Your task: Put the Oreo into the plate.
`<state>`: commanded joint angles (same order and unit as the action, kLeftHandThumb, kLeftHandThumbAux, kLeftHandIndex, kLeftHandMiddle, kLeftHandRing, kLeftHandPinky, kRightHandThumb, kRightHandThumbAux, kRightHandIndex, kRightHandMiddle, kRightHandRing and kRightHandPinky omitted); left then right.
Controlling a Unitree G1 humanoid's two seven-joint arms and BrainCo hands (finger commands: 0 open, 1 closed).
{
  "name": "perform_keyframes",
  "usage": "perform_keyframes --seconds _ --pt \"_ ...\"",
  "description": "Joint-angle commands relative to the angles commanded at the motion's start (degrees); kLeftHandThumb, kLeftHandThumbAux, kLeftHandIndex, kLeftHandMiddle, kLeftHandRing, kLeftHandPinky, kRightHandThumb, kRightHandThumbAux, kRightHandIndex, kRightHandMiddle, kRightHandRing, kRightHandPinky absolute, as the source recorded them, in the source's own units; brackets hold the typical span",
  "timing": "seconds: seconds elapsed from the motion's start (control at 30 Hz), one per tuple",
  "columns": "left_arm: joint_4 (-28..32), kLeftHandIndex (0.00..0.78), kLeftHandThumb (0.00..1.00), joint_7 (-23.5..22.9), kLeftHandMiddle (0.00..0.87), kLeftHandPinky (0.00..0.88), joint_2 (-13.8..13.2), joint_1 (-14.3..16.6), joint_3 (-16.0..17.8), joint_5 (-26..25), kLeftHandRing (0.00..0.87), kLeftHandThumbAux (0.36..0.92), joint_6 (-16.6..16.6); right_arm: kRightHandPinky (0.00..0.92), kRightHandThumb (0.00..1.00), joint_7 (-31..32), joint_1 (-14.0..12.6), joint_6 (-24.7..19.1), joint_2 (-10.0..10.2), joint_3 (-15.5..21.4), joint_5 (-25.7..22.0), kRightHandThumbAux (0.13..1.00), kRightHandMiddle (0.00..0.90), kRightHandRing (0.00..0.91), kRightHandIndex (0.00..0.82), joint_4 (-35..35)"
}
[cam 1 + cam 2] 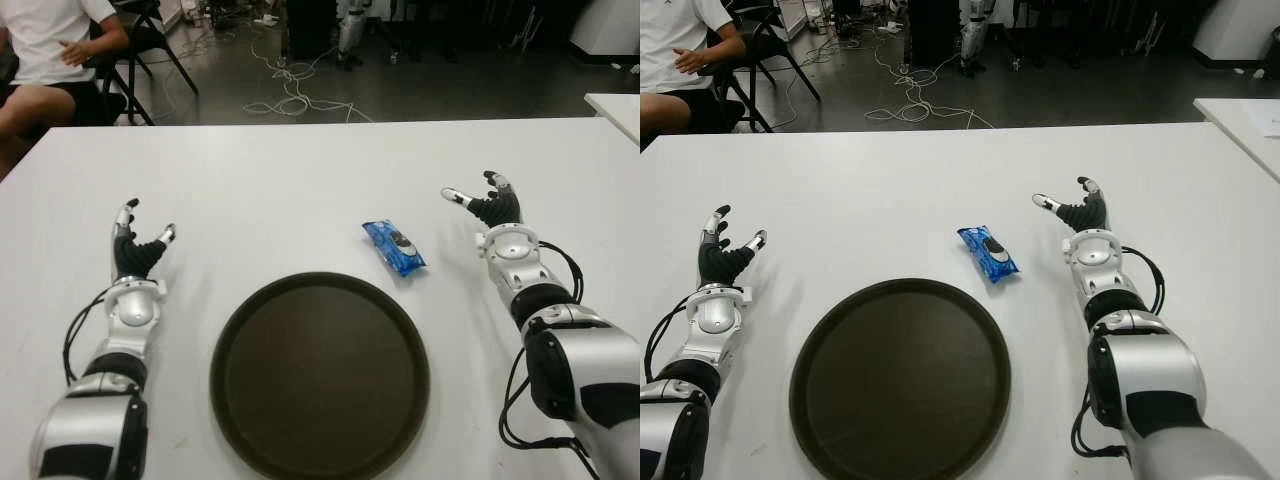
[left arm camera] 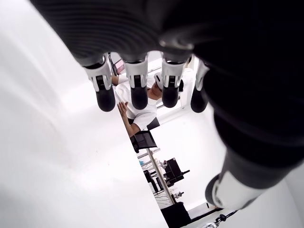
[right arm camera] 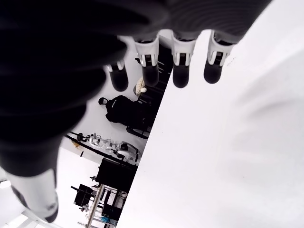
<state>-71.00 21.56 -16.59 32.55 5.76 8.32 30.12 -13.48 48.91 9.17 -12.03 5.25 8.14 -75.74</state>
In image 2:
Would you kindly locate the seated person white shirt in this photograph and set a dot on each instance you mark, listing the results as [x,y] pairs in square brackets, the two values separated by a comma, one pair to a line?
[142,116]

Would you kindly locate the black equipment on stand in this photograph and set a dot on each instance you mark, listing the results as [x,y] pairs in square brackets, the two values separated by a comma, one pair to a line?
[174,171]

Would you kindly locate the computer monitor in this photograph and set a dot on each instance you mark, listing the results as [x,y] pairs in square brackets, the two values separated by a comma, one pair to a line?
[119,65]

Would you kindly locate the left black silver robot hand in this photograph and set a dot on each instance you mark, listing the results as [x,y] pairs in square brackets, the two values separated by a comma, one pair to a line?
[237,71]

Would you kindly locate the white VR headset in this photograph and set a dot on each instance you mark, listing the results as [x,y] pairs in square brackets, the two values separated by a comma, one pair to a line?
[157,79]

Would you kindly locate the black folding chair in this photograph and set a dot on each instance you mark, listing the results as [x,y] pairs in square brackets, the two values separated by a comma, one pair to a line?
[145,140]

